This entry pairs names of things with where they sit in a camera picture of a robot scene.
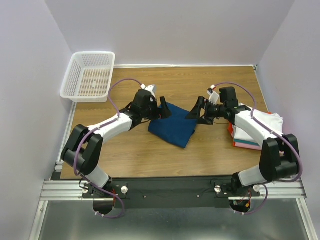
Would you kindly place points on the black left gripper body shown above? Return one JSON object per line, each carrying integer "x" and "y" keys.
{"x": 151, "y": 112}

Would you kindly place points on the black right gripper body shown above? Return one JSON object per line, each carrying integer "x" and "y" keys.
{"x": 215, "y": 111}

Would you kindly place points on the blue t-shirt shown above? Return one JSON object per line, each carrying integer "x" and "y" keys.
{"x": 175, "y": 130}

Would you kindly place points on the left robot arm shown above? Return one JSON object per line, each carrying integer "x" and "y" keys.
{"x": 83, "y": 148}

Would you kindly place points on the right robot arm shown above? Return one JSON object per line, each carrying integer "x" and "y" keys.
{"x": 279, "y": 158}

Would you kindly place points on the pink folded t-shirt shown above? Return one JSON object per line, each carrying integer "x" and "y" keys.
{"x": 248, "y": 146}

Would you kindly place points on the white folded t-shirt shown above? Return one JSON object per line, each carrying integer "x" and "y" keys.
{"x": 262, "y": 120}

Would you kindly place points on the white plastic laundry basket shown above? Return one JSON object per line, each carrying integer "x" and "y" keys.
{"x": 88, "y": 77}

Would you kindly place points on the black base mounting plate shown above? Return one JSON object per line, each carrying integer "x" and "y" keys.
{"x": 179, "y": 192}

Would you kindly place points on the aluminium frame rail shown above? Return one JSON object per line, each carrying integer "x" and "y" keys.
{"x": 72, "y": 190}

